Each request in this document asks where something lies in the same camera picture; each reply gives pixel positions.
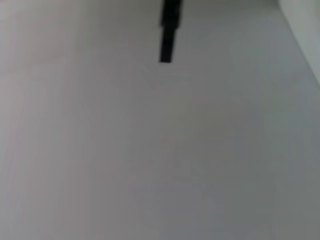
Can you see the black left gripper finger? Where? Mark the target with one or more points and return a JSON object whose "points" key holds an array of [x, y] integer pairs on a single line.
{"points": [[168, 37]]}

